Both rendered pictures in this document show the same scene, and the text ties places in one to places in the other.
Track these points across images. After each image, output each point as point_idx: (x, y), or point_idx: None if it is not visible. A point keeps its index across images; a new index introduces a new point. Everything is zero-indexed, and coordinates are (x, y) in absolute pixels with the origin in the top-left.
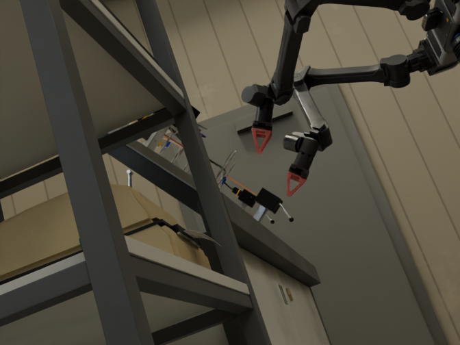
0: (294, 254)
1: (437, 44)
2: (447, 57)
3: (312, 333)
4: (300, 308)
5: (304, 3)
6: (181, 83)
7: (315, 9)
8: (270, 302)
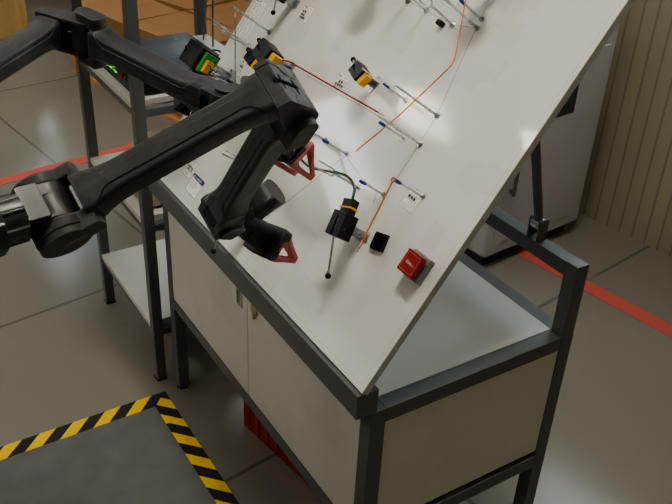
0: (258, 297)
1: None
2: None
3: (289, 384)
4: (277, 347)
5: (70, 41)
6: (131, 96)
7: (66, 52)
8: (207, 272)
